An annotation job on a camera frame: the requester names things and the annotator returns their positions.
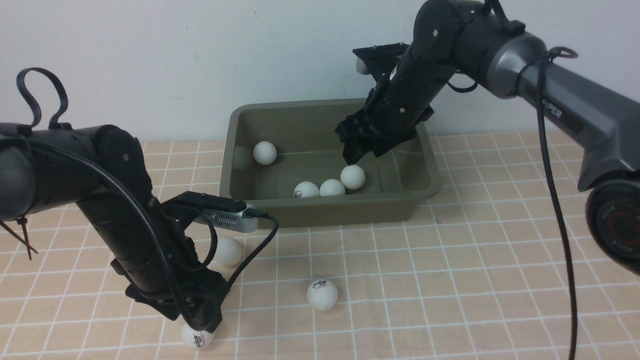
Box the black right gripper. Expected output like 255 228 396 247
334 102 435 166

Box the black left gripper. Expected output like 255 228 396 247
110 257 228 334

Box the white printed ball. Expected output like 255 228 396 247
306 278 339 312
180 323 215 349

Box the white ping-pong ball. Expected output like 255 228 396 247
293 181 320 198
213 237 243 268
340 164 366 191
319 178 346 197
253 141 278 166

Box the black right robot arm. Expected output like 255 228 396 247
334 0 640 274

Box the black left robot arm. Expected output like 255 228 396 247
1 124 229 333

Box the olive green plastic bin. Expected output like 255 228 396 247
219 98 442 228

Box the checkered peach tablecloth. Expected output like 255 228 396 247
0 128 640 360

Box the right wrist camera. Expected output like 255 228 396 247
352 42 410 82

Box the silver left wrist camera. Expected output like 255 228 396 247
160 191 258 234

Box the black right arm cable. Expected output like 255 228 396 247
515 46 580 360

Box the black left camera cable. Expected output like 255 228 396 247
15 67 280 331

